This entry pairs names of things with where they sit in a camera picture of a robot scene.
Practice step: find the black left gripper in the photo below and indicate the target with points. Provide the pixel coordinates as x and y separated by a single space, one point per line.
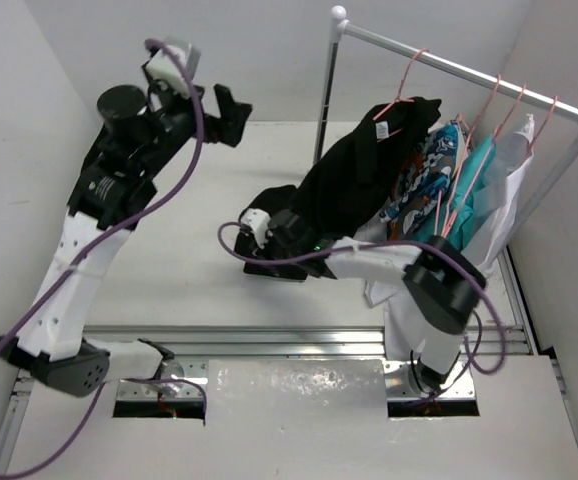
214 126

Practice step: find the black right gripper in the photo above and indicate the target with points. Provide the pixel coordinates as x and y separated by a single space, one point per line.
266 251

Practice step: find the black shirt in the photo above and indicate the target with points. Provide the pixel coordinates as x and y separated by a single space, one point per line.
347 186

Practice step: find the pink wire hanger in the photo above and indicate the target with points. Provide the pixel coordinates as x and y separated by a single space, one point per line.
484 160
471 130
399 95
531 145

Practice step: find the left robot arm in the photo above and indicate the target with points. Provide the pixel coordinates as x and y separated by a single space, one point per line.
142 131

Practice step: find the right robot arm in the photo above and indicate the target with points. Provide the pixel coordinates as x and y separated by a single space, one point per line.
441 288

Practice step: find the white shirt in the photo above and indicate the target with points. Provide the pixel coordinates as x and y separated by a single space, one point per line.
493 202

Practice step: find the colourful patterned shirt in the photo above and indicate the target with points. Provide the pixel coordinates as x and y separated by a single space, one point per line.
425 180

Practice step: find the teal shirt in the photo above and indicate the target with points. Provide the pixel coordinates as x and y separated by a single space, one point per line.
453 205

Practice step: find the white clothes rack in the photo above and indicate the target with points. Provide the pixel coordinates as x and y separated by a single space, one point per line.
340 26

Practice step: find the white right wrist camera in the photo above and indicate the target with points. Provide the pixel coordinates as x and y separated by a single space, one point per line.
254 224

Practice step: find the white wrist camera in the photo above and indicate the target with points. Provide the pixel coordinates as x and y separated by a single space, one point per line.
160 66
254 224

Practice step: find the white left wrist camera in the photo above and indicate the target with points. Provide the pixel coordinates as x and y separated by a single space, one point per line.
160 66

